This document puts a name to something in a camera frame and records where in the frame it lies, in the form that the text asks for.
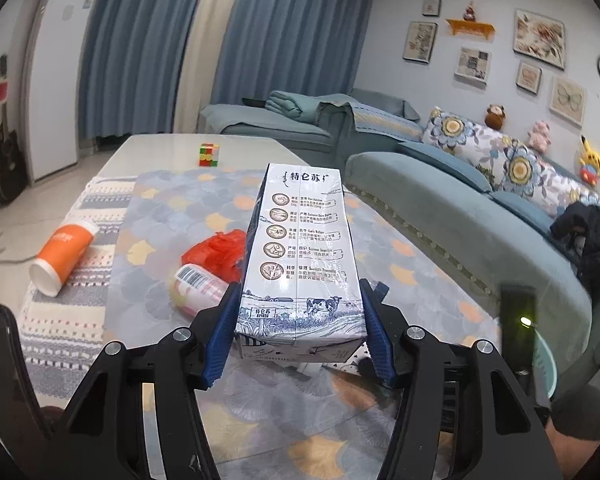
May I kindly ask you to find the orange wall shelf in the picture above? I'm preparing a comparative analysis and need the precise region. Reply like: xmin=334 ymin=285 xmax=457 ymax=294
xmin=446 ymin=18 xmax=495 ymax=40

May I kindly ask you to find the white blue milk carton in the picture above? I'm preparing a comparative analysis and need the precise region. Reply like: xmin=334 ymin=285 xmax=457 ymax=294
xmin=235 ymin=164 xmax=366 ymax=363

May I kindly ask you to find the brown monkey plush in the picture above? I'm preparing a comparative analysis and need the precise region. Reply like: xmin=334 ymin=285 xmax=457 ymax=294
xmin=484 ymin=104 xmax=506 ymax=131

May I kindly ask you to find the cream sheer curtain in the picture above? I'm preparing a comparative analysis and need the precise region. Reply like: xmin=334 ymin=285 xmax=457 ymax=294
xmin=173 ymin=0 xmax=236 ymax=133

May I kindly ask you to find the black acoustic guitar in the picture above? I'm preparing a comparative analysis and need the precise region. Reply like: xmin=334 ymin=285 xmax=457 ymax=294
xmin=0 ymin=103 xmax=29 ymax=206

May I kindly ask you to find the butterfly picture frame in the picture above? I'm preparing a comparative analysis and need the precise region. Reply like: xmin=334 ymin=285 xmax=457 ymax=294
xmin=548 ymin=76 xmax=588 ymax=128

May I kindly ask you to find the colourful puzzle cube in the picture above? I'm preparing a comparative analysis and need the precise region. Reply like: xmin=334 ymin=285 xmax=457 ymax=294
xmin=198 ymin=143 xmax=220 ymax=167

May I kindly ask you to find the small butterfly frame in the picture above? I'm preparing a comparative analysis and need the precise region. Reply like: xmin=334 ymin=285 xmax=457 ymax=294
xmin=516 ymin=61 xmax=542 ymax=96

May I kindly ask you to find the newspaper picture frame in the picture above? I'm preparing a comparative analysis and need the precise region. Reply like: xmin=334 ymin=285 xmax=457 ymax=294
xmin=454 ymin=47 xmax=492 ymax=84

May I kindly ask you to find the floral cushion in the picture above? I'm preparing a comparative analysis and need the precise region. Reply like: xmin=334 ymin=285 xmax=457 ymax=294
xmin=422 ymin=107 xmax=514 ymax=188
xmin=496 ymin=141 xmax=600 ymax=218

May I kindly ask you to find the blue curtain right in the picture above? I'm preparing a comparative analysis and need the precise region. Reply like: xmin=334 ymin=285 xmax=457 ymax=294
xmin=210 ymin=0 xmax=373 ymax=104

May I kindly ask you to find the white refrigerator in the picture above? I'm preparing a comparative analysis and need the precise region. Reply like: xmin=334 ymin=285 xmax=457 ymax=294
xmin=21 ymin=0 xmax=95 ymax=183

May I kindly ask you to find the folded teal blanket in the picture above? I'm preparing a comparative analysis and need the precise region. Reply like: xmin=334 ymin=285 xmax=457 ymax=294
xmin=265 ymin=90 xmax=320 ymax=124

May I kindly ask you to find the pink plush toy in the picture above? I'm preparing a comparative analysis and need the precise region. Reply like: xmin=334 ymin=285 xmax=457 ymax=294
xmin=528 ymin=120 xmax=552 ymax=154

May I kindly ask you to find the blue curtain left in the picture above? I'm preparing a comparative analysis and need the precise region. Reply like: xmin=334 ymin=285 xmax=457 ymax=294
xmin=78 ymin=0 xmax=199 ymax=141

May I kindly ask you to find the pink white plastic bottle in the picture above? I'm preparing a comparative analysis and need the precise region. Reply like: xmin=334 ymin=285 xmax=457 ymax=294
xmin=170 ymin=263 xmax=228 ymax=320

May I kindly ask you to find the yellow pikachu plush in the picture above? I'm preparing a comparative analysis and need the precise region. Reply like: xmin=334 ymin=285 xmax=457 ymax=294
xmin=579 ymin=136 xmax=600 ymax=188

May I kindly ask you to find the tall picture frame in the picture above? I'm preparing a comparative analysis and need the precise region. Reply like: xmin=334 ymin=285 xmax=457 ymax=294
xmin=402 ymin=21 xmax=438 ymax=64

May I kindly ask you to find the orange white cup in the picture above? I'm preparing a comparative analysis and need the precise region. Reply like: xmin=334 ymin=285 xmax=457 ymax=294
xmin=29 ymin=219 xmax=99 ymax=297

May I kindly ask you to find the teal plastic basket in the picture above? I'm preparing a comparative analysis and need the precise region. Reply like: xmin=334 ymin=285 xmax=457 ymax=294
xmin=532 ymin=330 xmax=558 ymax=402

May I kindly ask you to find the blue curtain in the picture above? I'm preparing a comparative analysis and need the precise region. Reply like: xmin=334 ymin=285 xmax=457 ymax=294
xmin=210 ymin=0 xmax=373 ymax=104
xmin=78 ymin=0 xmax=199 ymax=141

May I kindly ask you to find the teal sofa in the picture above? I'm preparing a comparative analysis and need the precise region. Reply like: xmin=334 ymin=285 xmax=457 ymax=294
xmin=198 ymin=89 xmax=600 ymax=391

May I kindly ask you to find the flower picture frame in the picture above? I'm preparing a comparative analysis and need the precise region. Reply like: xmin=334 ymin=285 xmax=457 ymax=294
xmin=513 ymin=9 xmax=566 ymax=70

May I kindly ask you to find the striped floor rug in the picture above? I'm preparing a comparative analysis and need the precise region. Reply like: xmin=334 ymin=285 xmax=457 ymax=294
xmin=18 ymin=177 xmax=135 ymax=406

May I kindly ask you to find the red plastic bag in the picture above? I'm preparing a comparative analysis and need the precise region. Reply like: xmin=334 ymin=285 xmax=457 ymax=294
xmin=181 ymin=229 xmax=246 ymax=283

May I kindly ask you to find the black jacket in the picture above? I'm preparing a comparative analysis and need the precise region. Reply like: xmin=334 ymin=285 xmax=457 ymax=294
xmin=550 ymin=202 xmax=600 ymax=295

